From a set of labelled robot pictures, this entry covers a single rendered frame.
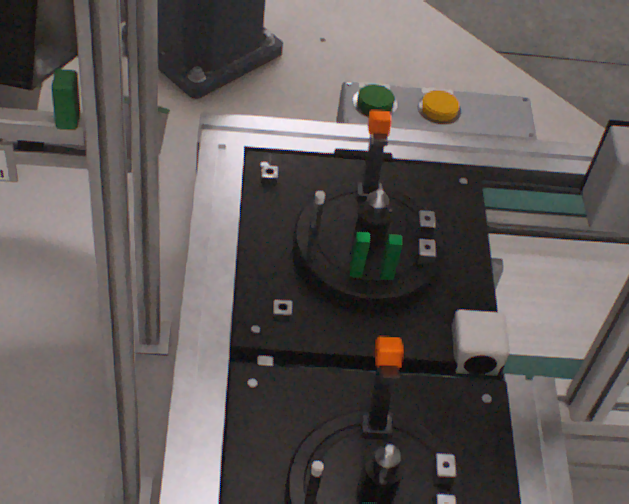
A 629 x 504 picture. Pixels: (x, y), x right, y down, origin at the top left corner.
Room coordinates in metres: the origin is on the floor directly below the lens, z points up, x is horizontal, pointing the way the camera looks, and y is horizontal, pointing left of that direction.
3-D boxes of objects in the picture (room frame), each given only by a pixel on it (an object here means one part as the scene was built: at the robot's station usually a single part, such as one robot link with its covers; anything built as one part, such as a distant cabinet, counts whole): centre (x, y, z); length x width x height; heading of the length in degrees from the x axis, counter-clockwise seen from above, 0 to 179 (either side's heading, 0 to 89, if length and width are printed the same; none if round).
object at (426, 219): (0.67, -0.10, 1.00); 0.02 x 0.01 x 0.02; 6
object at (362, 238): (0.60, -0.04, 1.01); 0.01 x 0.01 x 0.05; 6
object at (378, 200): (0.65, -0.05, 1.04); 0.02 x 0.02 x 0.03
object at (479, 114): (0.87, -0.11, 0.93); 0.21 x 0.07 x 0.06; 96
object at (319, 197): (0.61, 0.00, 1.03); 0.01 x 0.01 x 0.08; 6
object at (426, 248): (0.64, -0.10, 1.00); 0.02 x 0.01 x 0.02; 6
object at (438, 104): (0.87, -0.11, 0.96); 0.04 x 0.04 x 0.02
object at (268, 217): (0.65, -0.05, 0.96); 0.24 x 0.24 x 0.02; 6
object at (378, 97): (0.87, -0.04, 0.96); 0.04 x 0.04 x 0.02
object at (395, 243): (0.61, -0.07, 1.01); 0.01 x 0.01 x 0.05; 6
